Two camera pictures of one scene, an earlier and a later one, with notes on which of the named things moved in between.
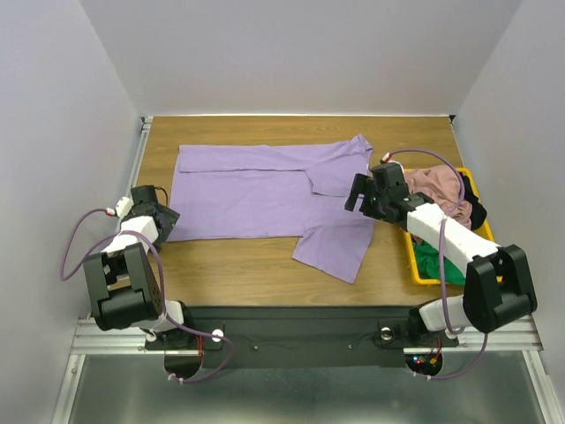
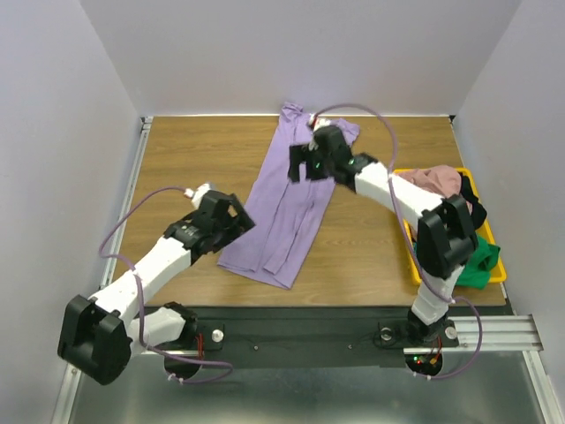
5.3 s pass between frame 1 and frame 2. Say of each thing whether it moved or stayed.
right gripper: moved
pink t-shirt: stayed
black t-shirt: stayed
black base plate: stayed
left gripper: moved
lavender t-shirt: moved
